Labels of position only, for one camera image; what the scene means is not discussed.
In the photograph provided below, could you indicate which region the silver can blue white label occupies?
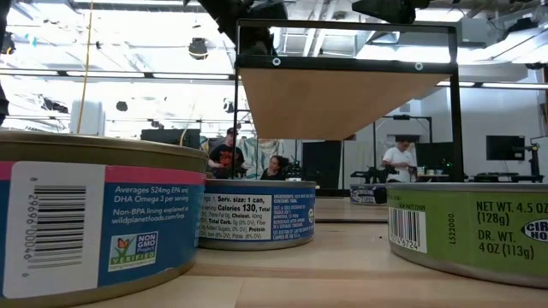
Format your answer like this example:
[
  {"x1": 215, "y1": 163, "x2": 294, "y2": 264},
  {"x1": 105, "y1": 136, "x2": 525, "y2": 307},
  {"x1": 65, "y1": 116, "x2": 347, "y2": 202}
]
[{"x1": 349, "y1": 183, "x2": 388, "y2": 206}]

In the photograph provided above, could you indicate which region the teal patterned cloth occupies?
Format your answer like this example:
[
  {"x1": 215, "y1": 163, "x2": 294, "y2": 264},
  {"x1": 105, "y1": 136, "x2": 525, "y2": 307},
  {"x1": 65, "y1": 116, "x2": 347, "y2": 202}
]
[{"x1": 244, "y1": 136, "x2": 284, "y2": 180}]

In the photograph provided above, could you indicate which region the silver can olive green label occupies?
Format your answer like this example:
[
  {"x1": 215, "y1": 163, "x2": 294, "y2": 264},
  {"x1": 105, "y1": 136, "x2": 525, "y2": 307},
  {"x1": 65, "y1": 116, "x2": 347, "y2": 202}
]
[{"x1": 385, "y1": 181, "x2": 548, "y2": 290}]

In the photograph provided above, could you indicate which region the person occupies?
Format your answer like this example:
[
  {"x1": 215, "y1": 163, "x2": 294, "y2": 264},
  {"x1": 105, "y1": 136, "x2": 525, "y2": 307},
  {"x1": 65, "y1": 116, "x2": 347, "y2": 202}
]
[
  {"x1": 259, "y1": 154, "x2": 292, "y2": 181},
  {"x1": 381, "y1": 137, "x2": 419, "y2": 184},
  {"x1": 206, "y1": 127, "x2": 248, "y2": 180}
]

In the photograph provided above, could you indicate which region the gold can blue pink label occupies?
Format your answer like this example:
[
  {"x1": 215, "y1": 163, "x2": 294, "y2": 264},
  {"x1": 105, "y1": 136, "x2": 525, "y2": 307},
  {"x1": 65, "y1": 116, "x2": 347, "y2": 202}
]
[{"x1": 0, "y1": 129, "x2": 210, "y2": 308}]

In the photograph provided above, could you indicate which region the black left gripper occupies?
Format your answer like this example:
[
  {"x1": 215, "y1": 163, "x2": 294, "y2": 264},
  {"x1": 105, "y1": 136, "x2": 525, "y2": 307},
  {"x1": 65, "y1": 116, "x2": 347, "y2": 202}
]
[{"x1": 239, "y1": 0, "x2": 289, "y2": 56}]

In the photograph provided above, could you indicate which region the black table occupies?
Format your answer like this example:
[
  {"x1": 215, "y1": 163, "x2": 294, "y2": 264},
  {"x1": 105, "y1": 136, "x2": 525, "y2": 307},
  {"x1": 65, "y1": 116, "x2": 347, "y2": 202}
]
[{"x1": 470, "y1": 172, "x2": 545, "y2": 184}]

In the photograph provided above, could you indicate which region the black hanging fixture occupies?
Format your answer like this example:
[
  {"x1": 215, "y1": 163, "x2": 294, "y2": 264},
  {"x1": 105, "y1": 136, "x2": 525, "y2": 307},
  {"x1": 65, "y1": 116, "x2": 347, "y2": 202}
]
[
  {"x1": 40, "y1": 97, "x2": 69, "y2": 116},
  {"x1": 0, "y1": 31, "x2": 16, "y2": 56}
]

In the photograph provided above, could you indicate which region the white pillar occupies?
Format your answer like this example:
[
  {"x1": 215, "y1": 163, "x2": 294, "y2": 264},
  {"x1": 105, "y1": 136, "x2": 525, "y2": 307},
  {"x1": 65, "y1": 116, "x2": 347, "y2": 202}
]
[{"x1": 69, "y1": 98, "x2": 107, "y2": 137}]

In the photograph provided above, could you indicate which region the black flat screen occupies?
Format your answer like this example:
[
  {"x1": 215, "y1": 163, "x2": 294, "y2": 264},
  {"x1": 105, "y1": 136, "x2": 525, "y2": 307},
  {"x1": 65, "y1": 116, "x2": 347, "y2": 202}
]
[{"x1": 485, "y1": 134, "x2": 527, "y2": 162}]

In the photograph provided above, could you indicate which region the black computer monitor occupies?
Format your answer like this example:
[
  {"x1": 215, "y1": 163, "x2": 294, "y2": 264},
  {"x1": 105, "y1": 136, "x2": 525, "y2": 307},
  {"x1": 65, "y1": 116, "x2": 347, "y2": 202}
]
[
  {"x1": 140, "y1": 127, "x2": 202, "y2": 151},
  {"x1": 414, "y1": 141, "x2": 456, "y2": 176}
]

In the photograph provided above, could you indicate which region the thick yellow cable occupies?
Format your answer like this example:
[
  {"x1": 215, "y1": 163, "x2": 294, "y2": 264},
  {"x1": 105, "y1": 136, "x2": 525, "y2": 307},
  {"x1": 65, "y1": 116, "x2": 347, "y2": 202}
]
[{"x1": 75, "y1": 0, "x2": 94, "y2": 134}]

